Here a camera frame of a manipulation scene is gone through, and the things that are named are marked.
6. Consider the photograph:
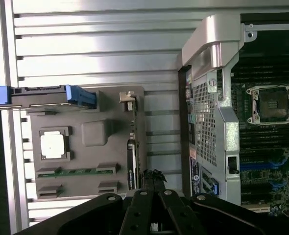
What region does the green RAM stick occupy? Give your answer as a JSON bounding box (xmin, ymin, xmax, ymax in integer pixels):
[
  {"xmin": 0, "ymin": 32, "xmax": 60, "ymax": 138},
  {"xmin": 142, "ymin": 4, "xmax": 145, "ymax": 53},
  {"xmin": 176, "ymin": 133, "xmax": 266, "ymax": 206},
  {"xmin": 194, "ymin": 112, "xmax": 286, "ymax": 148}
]
[{"xmin": 38, "ymin": 167, "xmax": 116, "ymax": 177}]

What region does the grey plastic parts rack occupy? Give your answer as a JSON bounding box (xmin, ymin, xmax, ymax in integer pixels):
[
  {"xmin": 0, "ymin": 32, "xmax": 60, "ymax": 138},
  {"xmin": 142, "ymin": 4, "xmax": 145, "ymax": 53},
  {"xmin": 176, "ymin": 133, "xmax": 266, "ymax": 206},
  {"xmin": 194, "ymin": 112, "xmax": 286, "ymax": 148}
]
[{"xmin": 26, "ymin": 85, "xmax": 145, "ymax": 199}]

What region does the blue expansion slot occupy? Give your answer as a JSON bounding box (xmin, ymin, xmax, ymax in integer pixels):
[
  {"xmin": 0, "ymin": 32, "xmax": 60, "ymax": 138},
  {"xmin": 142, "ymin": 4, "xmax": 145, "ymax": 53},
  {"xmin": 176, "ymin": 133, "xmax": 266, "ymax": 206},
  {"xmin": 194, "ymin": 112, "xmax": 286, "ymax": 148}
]
[{"xmin": 240, "ymin": 163, "xmax": 284, "ymax": 172}]

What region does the black open PC case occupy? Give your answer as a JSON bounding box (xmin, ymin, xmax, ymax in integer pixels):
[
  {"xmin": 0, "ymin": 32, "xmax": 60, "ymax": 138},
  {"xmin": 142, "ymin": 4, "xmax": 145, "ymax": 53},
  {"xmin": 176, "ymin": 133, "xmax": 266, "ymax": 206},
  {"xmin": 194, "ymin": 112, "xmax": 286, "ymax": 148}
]
[{"xmin": 176, "ymin": 13, "xmax": 289, "ymax": 214}]

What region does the green motherboard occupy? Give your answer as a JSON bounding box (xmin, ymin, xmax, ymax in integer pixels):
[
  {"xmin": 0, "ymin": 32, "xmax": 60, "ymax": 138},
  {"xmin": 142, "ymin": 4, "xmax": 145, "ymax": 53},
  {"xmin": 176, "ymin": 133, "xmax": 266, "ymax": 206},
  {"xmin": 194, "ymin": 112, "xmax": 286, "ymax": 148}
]
[{"xmin": 230, "ymin": 63, "xmax": 289, "ymax": 219}]

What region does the silver CPU chip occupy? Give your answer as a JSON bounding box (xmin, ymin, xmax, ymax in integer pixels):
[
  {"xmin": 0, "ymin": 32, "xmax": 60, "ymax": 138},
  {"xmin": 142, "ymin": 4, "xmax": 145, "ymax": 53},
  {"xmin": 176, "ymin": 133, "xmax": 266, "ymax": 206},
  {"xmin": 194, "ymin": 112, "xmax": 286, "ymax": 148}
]
[{"xmin": 40, "ymin": 131, "xmax": 67, "ymax": 160}]

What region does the CPU socket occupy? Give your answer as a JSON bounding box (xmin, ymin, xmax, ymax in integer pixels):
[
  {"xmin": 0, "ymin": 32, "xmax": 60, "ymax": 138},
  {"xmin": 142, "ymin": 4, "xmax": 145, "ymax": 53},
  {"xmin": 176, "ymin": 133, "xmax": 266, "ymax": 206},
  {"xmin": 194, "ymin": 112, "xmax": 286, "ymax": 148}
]
[{"xmin": 246, "ymin": 84, "xmax": 289, "ymax": 127}]

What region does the hard disk with blue caddy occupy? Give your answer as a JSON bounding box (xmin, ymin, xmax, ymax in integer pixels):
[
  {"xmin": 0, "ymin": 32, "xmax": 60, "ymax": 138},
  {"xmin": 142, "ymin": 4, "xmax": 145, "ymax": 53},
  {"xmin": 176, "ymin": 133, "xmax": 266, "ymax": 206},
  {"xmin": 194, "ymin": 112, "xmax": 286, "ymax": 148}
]
[{"xmin": 0, "ymin": 84, "xmax": 96, "ymax": 111}]

